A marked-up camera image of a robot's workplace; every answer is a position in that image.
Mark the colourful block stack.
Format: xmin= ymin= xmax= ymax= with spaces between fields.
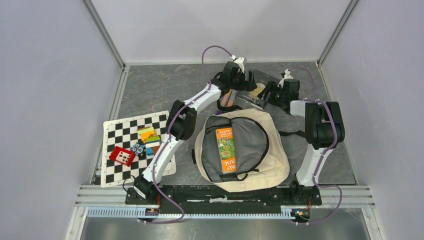
xmin=137 ymin=126 xmax=161 ymax=156

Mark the red calculator toy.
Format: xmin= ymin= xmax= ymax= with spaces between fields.
xmin=108 ymin=146 xmax=136 ymax=167

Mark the blue robot figure toy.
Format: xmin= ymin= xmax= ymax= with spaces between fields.
xmin=130 ymin=143 xmax=146 ymax=157

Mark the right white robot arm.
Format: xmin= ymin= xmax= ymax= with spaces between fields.
xmin=258 ymin=79 xmax=346 ymax=204

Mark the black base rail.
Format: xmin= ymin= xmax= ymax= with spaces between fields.
xmin=125 ymin=185 xmax=322 ymax=217

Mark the black book gold emblem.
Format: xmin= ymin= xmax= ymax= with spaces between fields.
xmin=236 ymin=69 xmax=280 ymax=110

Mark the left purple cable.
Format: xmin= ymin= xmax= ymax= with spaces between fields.
xmin=150 ymin=45 xmax=236 ymax=225

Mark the cream canvas backpack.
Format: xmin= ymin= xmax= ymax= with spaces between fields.
xmin=192 ymin=108 xmax=290 ymax=193

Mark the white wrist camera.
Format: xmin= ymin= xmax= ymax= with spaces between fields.
xmin=278 ymin=68 xmax=294 ymax=88
xmin=230 ymin=55 xmax=247 ymax=74

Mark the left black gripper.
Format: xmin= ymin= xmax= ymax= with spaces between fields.
xmin=229 ymin=70 xmax=257 ymax=92

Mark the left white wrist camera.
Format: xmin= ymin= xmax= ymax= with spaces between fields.
xmin=230 ymin=55 xmax=247 ymax=74

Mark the orange treehouse book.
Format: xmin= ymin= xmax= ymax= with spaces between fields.
xmin=215 ymin=127 xmax=237 ymax=174

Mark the checkered chess mat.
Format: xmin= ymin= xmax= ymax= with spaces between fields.
xmin=99 ymin=110 xmax=169 ymax=188

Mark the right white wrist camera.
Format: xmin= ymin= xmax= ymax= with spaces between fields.
xmin=278 ymin=68 xmax=294 ymax=88

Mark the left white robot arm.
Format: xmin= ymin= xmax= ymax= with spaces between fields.
xmin=133 ymin=57 xmax=257 ymax=204

